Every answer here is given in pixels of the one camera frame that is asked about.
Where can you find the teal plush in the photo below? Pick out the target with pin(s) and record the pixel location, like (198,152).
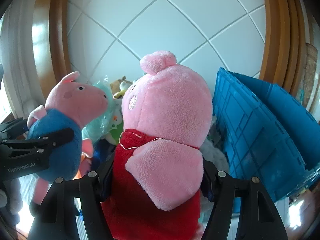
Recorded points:
(100,126)

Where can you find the pig plush orange dress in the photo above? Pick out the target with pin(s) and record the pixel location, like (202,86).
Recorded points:
(86,158)

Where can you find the green frog plush pouch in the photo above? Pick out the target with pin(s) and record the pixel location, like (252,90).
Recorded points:
(114,134)

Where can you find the rolled patterned rug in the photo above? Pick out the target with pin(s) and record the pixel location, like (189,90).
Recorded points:
(308,75)

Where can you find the blue plastic storage crate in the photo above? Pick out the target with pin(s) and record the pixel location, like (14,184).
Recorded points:
(266,133)

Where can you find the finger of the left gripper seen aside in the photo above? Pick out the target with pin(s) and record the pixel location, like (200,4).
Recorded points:
(57,138)

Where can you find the pig plush blue shirt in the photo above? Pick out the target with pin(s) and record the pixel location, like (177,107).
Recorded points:
(69,107)

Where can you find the grey fluffy plush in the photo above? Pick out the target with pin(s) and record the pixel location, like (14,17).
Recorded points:
(213,154)

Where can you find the yellow banana dog plush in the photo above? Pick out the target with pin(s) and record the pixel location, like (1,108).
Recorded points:
(119,87)

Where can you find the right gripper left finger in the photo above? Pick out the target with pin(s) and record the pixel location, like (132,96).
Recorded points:
(56,217)

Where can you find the pig plush red dress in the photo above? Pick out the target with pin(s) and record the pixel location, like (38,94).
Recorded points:
(158,166)

